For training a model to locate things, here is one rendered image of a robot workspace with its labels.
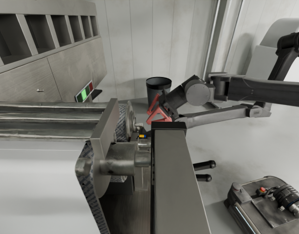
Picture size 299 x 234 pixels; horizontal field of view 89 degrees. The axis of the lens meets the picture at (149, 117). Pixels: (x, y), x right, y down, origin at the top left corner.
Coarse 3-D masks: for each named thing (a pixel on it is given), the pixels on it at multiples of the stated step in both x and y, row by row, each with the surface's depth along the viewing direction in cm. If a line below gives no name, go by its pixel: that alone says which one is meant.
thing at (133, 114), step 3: (132, 111) 54; (135, 111) 56; (132, 114) 53; (135, 114) 56; (132, 117) 52; (135, 117) 57; (132, 120) 52; (135, 120) 56; (132, 123) 52; (132, 126) 52; (132, 129) 53; (135, 129) 56
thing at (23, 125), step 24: (0, 120) 21; (24, 120) 21; (48, 120) 21; (72, 120) 21; (96, 120) 20; (0, 144) 19; (24, 144) 19; (48, 144) 19; (72, 144) 19; (96, 144) 17
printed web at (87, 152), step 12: (120, 108) 51; (120, 120) 49; (120, 132) 50; (84, 156) 23; (84, 180) 23; (120, 180) 45; (84, 192) 23; (96, 204) 25; (96, 216) 28; (108, 228) 31
